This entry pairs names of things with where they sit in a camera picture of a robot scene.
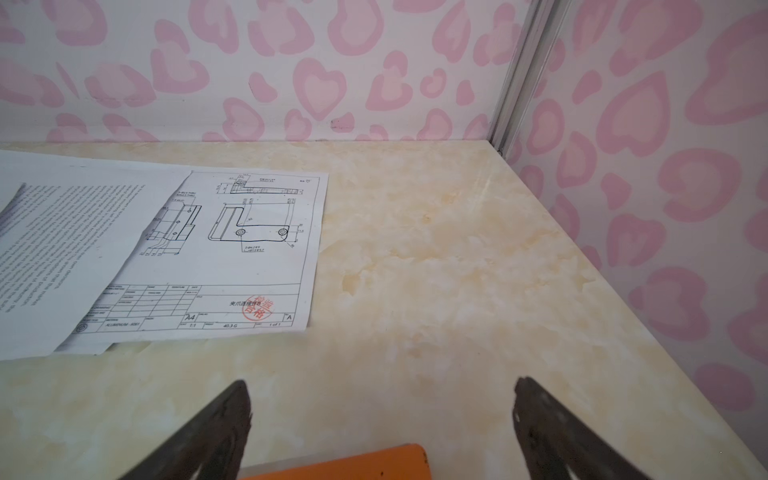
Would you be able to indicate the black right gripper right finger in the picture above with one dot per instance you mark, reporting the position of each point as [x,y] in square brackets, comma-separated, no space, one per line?
[556,444]

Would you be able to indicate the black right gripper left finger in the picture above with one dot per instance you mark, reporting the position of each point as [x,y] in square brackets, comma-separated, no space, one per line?
[209,446]

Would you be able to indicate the orange and black folder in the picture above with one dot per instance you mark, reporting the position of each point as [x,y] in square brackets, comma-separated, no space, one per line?
[407,461]

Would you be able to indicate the large text paper sheet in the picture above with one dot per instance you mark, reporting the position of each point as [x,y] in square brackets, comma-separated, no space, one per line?
[69,226]

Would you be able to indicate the technical drawing paper sheet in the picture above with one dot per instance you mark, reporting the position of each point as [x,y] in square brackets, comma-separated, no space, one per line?
[232,253]

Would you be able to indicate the aluminium corner frame post right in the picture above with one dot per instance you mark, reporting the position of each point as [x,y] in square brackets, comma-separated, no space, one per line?
[539,32]

